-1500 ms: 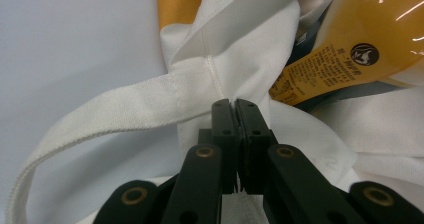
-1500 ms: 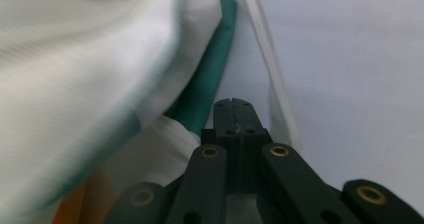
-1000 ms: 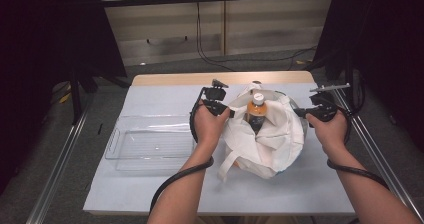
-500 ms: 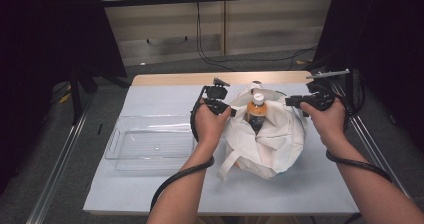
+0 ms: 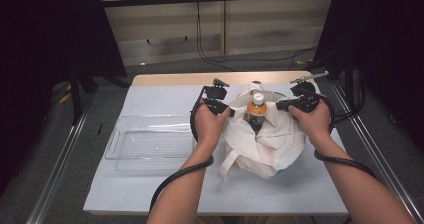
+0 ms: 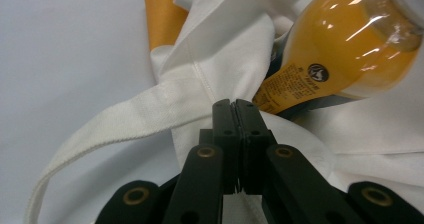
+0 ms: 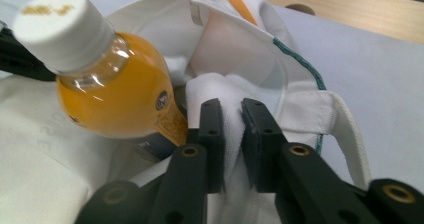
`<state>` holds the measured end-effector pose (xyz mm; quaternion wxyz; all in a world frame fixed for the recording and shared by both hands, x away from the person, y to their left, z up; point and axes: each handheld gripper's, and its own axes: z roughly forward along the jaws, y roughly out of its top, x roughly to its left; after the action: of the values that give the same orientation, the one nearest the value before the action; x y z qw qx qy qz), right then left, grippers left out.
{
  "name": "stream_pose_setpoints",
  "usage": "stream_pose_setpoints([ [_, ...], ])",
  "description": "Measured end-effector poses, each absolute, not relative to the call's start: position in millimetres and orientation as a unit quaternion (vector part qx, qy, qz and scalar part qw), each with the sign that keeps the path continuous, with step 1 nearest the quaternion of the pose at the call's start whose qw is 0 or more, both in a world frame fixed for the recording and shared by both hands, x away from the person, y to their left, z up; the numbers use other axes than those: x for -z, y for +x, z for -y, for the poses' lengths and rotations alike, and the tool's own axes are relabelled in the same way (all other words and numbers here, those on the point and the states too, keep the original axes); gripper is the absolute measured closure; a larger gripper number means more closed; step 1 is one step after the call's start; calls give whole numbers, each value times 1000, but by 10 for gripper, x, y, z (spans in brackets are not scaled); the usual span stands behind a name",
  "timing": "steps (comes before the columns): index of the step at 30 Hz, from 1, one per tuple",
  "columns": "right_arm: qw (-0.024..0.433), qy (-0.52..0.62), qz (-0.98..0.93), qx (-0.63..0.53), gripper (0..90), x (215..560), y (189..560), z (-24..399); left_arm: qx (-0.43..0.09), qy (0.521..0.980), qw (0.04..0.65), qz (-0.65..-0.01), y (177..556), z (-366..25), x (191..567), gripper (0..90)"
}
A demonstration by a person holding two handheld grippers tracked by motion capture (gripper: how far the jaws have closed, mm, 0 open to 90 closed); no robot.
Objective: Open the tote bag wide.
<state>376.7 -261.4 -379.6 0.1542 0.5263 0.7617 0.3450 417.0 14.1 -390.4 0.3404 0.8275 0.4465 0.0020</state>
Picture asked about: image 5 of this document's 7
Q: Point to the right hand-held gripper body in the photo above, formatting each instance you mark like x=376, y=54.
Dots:
x=306, y=99

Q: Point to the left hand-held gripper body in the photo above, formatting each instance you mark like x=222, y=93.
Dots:
x=215, y=94

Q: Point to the white printed tote bag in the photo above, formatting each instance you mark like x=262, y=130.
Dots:
x=266, y=150

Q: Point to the person's left hand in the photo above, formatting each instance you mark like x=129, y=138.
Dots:
x=210, y=127

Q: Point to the person's right hand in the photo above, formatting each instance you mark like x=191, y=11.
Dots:
x=311, y=125

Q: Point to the orange drink bottle white cap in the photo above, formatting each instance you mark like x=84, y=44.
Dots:
x=256, y=110

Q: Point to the wooden table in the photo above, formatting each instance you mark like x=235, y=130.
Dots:
x=173, y=78

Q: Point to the black metal stand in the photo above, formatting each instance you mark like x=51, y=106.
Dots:
x=76, y=100
x=349, y=84

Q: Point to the pale blue table cover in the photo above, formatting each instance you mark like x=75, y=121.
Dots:
x=160, y=97

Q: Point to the clear plastic tray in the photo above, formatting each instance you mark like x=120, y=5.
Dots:
x=150, y=144

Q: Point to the black curtain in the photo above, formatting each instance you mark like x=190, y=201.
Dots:
x=40, y=50
x=383, y=34

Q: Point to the person's tan trousers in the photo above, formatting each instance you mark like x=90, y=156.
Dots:
x=260, y=220

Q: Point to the small black floor item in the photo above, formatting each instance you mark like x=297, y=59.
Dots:
x=100, y=128

